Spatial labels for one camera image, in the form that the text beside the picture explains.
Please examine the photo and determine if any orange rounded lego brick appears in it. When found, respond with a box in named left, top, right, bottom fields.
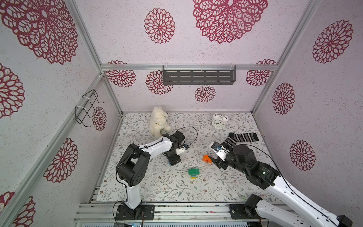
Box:
left=202, top=155, right=213, bottom=164

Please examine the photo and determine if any green long lego brick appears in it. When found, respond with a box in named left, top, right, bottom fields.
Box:
left=188, top=168, right=200, bottom=176

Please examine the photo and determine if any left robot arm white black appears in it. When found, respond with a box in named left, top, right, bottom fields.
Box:
left=114, top=131, right=186, bottom=221

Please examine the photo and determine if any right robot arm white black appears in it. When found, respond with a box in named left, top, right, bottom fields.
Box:
left=210, top=142, right=353, bottom=227

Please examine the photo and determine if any black grey striped sock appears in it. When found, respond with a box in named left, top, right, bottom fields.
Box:
left=224, top=132, right=259, bottom=147

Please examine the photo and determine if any white plush teddy bear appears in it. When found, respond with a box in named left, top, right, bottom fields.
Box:
left=149, top=107, right=172, bottom=139

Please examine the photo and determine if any white alarm clock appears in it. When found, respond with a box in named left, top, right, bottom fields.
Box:
left=212, top=113, right=229, bottom=129

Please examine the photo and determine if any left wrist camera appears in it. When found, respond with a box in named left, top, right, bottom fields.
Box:
left=176, top=144, right=189, bottom=155

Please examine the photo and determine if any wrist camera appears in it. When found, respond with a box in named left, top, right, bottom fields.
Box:
left=210, top=142, right=229, bottom=161
left=176, top=144, right=189, bottom=155

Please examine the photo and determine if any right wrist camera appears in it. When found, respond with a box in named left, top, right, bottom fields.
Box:
left=210, top=142, right=229, bottom=161

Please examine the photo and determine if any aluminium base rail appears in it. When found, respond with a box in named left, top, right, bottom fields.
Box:
left=73, top=201, right=312, bottom=223

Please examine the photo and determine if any grey metal wall shelf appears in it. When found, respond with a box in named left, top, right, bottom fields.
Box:
left=162, top=65, right=236, bottom=86

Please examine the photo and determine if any black wire wall rack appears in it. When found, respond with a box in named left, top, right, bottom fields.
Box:
left=74, top=89, right=104, bottom=128

